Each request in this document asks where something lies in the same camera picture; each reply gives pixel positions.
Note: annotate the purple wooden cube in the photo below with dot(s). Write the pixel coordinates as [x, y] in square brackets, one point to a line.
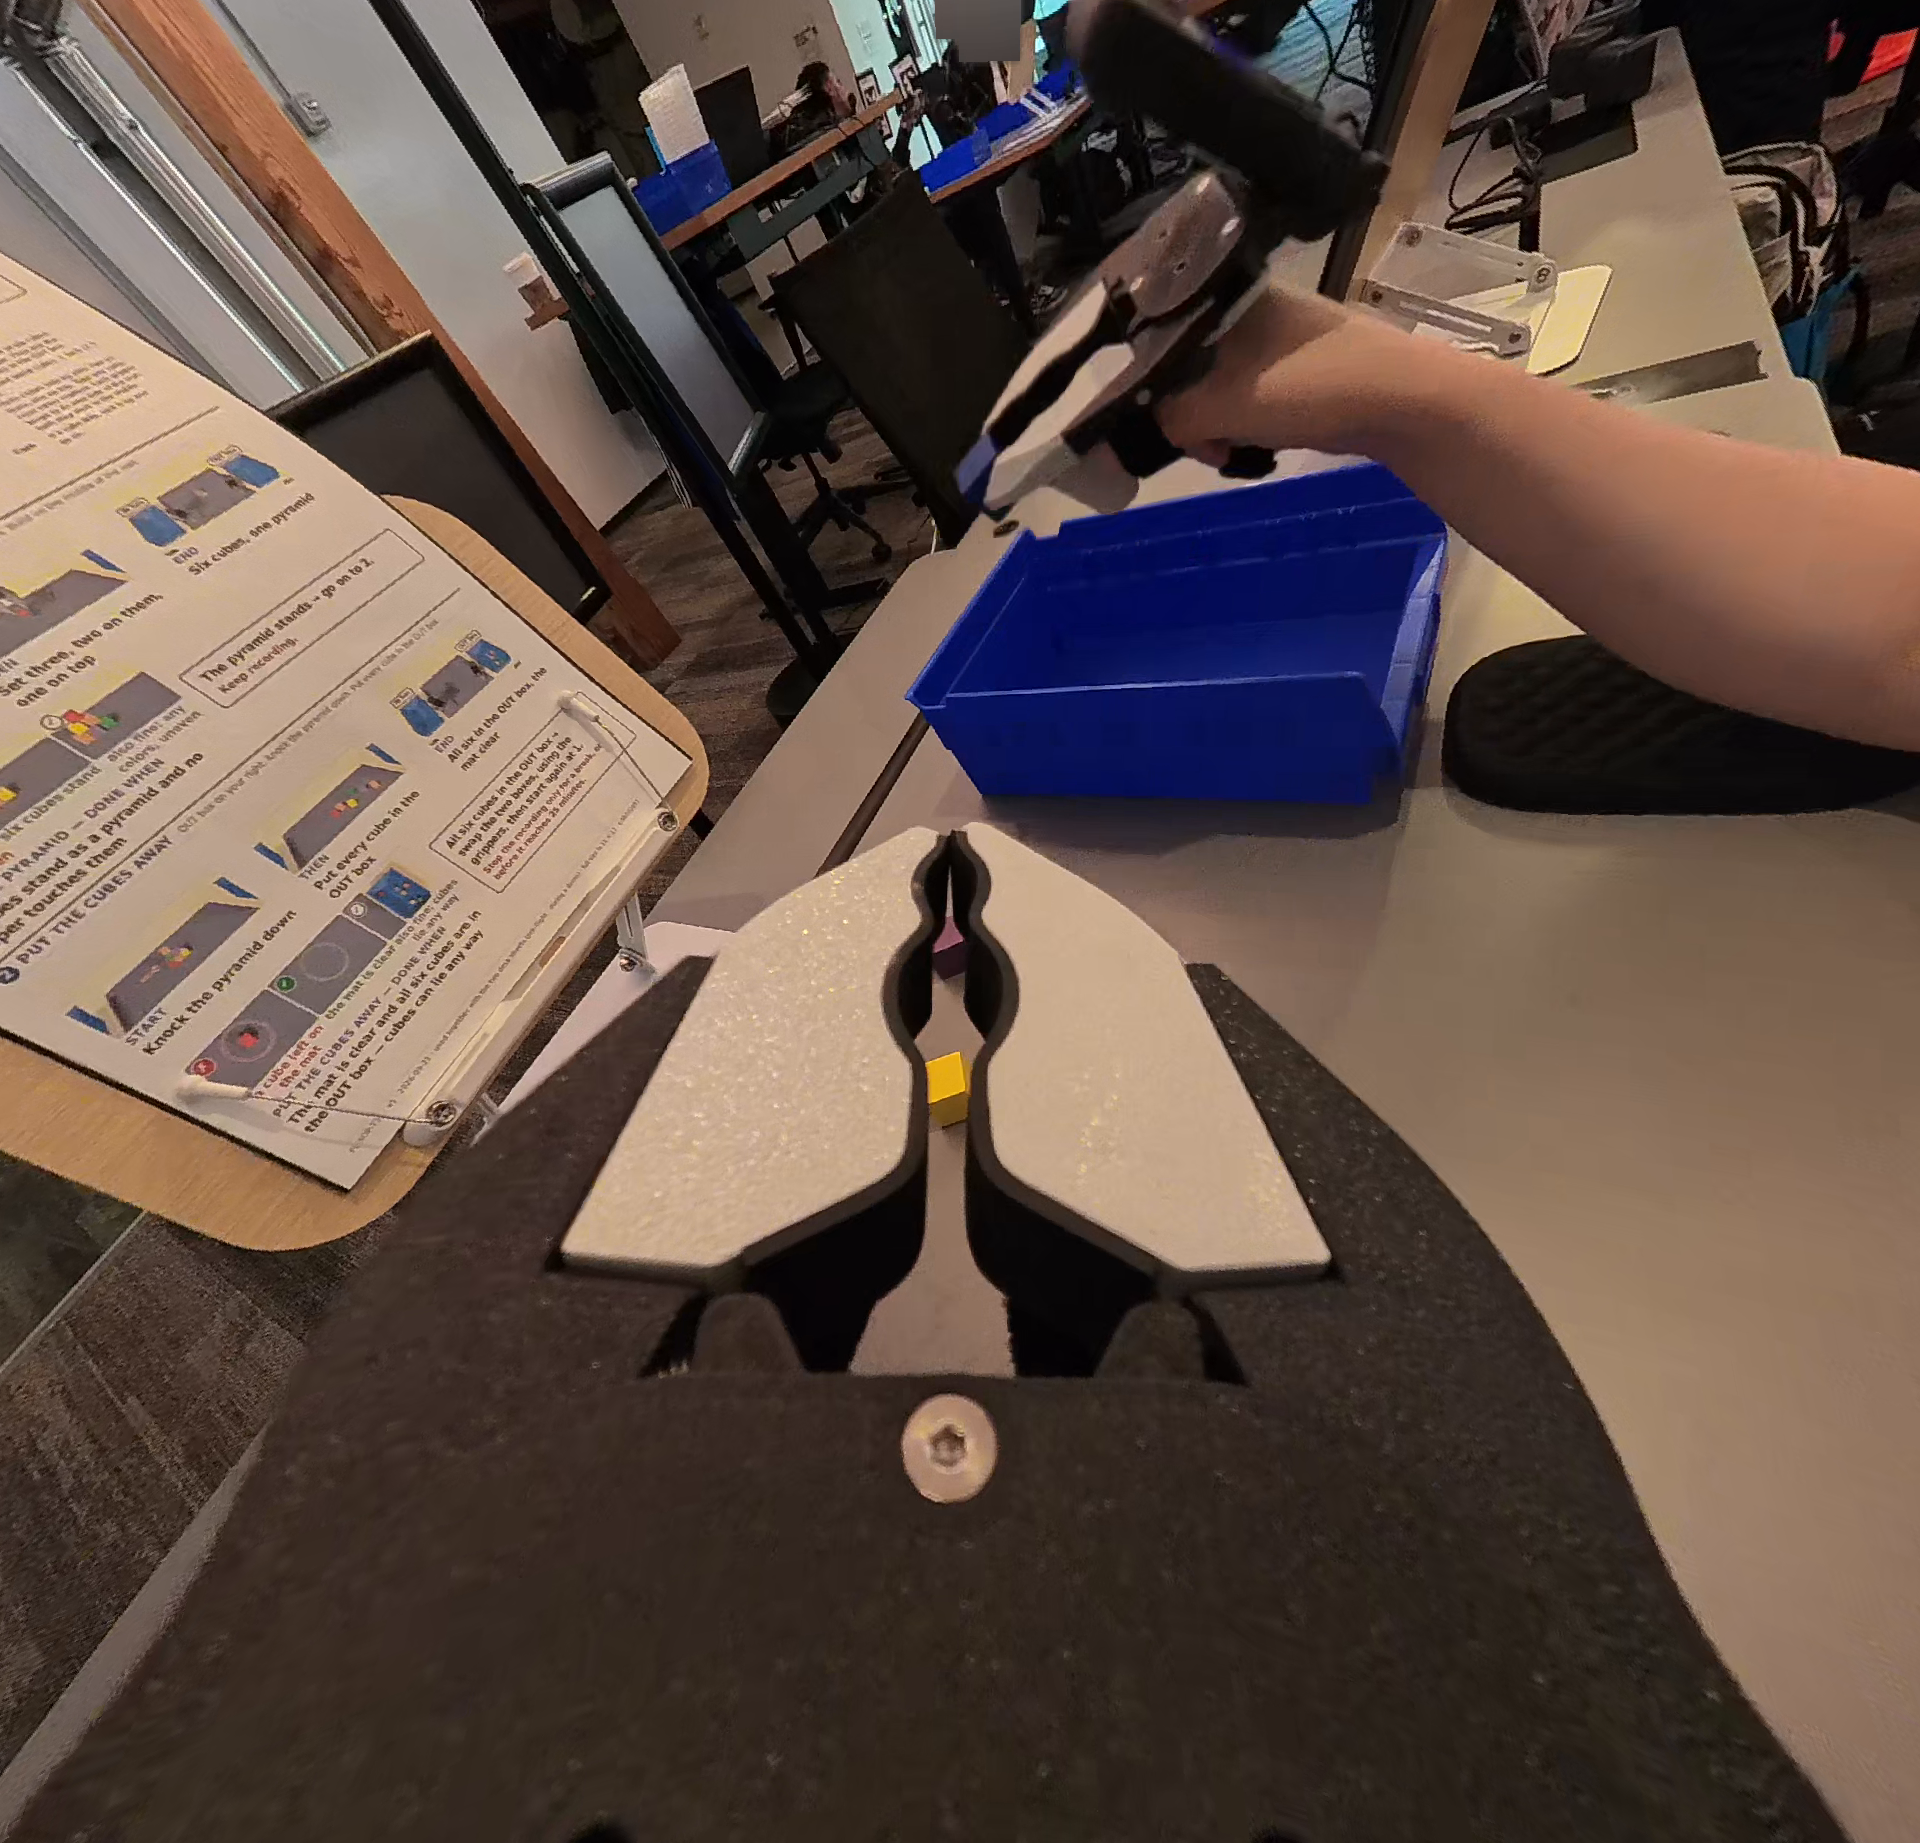
[950, 958]

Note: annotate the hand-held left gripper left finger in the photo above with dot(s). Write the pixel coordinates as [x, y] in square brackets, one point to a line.
[752, 1091]

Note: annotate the person's right hand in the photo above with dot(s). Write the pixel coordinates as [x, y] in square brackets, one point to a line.
[1325, 382]

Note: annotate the yellow wooden cube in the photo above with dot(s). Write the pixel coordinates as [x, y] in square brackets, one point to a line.
[943, 1091]

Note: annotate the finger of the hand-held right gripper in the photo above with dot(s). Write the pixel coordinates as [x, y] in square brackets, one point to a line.
[1070, 345]
[1083, 408]

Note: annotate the instruction sheet on stand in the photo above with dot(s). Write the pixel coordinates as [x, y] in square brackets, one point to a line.
[176, 1192]

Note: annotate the person's right forearm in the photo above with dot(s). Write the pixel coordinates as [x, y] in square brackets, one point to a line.
[1682, 552]

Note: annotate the wooden stand board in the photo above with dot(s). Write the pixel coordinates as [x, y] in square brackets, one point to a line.
[1441, 91]

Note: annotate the black framed screen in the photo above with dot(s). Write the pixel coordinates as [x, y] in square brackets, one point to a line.
[436, 458]

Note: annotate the black office chair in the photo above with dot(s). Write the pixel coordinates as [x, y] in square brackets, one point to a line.
[898, 326]

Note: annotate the blue plastic bin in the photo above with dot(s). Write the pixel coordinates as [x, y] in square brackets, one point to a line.
[1191, 673]

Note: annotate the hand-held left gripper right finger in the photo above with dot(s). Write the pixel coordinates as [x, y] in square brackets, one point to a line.
[1139, 1091]

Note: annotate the striped backpack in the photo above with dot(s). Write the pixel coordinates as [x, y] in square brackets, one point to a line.
[1794, 237]

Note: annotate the printed instruction sheet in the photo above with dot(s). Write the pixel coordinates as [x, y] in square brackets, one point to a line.
[228, 753]

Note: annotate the wooden post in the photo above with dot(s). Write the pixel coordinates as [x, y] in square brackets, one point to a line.
[271, 165]

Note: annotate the rolling whiteboard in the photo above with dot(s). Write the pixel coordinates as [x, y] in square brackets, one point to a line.
[666, 326]

